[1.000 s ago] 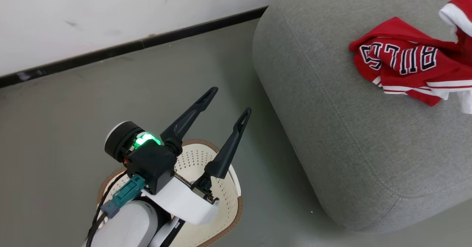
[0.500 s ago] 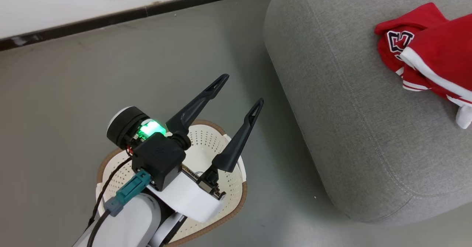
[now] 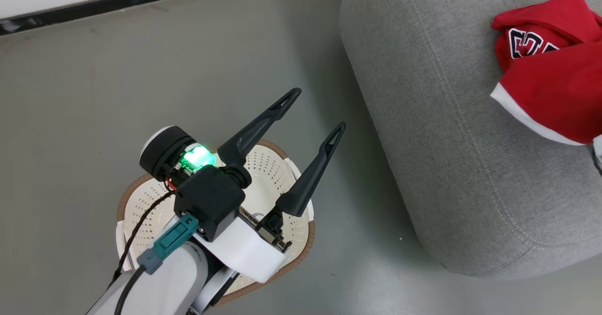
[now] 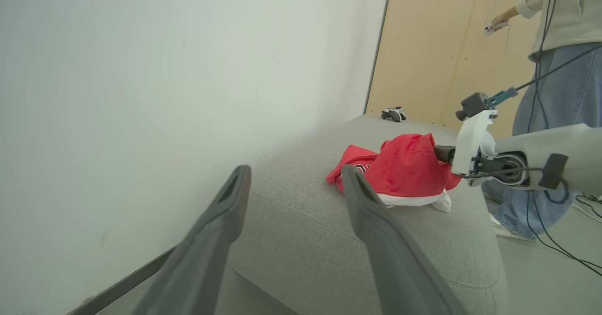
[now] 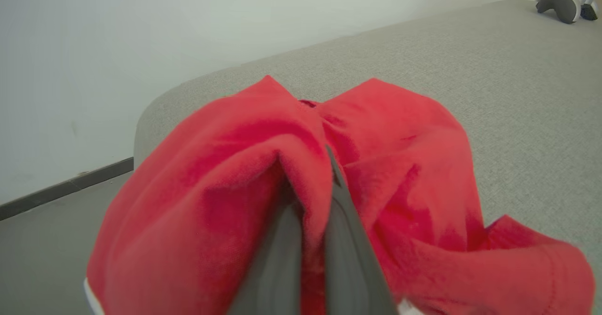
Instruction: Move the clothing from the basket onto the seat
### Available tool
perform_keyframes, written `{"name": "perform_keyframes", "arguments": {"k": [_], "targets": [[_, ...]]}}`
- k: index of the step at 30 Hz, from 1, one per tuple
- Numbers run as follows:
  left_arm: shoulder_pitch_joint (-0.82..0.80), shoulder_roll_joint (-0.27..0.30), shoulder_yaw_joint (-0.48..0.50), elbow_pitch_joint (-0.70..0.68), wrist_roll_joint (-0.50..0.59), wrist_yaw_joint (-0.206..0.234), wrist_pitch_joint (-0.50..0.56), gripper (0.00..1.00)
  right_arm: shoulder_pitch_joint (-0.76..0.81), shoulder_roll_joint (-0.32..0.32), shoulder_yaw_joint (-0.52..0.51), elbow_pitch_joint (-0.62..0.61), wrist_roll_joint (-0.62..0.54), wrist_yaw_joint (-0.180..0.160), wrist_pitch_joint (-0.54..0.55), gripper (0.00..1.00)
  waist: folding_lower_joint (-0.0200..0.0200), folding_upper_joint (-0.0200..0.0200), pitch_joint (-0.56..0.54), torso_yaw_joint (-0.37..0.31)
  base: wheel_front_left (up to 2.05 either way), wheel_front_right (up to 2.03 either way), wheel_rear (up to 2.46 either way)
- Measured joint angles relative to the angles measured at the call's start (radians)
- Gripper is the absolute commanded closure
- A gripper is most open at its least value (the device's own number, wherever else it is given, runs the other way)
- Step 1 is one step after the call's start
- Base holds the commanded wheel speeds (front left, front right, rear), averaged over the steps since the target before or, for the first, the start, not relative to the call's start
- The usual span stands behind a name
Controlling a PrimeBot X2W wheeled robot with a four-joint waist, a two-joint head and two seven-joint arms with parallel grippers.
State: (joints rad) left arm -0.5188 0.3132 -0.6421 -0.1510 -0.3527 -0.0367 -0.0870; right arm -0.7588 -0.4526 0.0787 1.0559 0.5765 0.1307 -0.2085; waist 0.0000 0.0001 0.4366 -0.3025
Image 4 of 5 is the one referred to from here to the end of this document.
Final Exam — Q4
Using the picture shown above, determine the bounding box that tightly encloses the red Bulls jersey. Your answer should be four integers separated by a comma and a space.
325, 133, 463, 213

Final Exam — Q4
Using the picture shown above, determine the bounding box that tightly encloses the grey fabric sofa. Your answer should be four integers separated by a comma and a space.
228, 114, 509, 315

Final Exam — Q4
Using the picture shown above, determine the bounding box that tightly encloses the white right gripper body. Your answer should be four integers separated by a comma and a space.
451, 109, 498, 176

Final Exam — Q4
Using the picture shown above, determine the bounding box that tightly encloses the person's bare hand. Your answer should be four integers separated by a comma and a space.
489, 7, 520, 30

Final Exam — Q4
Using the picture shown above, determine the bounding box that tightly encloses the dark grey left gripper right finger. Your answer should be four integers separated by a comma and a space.
341, 165, 469, 315

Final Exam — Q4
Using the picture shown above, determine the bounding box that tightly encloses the person in blue jeans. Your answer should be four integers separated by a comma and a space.
482, 0, 602, 241

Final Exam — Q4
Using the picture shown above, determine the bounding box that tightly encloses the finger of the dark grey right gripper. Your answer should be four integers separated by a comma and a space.
433, 144, 457, 166

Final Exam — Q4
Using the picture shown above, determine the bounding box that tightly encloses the dark grey wrist camera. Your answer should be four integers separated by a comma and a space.
455, 87, 519, 122

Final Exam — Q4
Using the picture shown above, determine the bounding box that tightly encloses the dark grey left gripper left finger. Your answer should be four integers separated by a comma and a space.
133, 165, 252, 315

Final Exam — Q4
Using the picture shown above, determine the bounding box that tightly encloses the light wooden board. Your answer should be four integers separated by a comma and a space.
365, 0, 548, 140

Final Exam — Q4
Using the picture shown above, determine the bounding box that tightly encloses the white black VR controller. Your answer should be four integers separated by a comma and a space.
381, 106, 407, 123

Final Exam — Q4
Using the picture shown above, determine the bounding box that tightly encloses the white handheld controller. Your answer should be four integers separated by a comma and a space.
484, 21, 510, 36

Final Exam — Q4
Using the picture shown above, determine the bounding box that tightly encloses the thin black cable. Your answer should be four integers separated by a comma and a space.
515, 0, 602, 277

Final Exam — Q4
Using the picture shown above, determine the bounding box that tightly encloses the white sneaker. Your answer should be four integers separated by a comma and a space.
489, 212, 536, 242

